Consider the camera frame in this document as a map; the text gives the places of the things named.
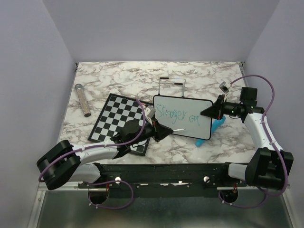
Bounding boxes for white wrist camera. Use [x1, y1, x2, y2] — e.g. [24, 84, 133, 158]
[144, 106, 156, 118]
[219, 82, 232, 94]

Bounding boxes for black framed whiteboard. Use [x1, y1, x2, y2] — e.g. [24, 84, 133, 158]
[153, 95, 213, 140]

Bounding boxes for wire whiteboard stand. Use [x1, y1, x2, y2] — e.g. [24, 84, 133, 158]
[157, 77, 186, 98]

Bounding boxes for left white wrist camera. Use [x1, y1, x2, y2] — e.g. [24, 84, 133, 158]
[144, 106, 156, 118]

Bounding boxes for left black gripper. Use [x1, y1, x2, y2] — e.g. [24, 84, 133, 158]
[128, 116, 173, 146]

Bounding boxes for black and white chessboard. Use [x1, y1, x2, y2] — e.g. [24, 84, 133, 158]
[88, 93, 143, 143]

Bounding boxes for blue cylindrical tube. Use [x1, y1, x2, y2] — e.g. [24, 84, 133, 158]
[195, 116, 226, 147]

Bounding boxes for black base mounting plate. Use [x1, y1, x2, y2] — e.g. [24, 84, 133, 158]
[79, 163, 246, 198]

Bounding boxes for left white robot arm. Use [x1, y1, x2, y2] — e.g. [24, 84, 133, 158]
[37, 119, 174, 190]

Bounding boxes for glittery silver tube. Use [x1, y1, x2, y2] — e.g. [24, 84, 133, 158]
[75, 84, 91, 117]

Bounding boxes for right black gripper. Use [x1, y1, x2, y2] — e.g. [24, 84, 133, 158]
[201, 95, 243, 120]

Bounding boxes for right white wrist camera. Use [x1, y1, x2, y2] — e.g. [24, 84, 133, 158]
[219, 82, 232, 94]

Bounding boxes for aluminium frame rail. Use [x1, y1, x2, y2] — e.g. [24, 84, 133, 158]
[38, 170, 292, 190]

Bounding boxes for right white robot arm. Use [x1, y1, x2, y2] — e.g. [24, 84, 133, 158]
[200, 87, 294, 193]

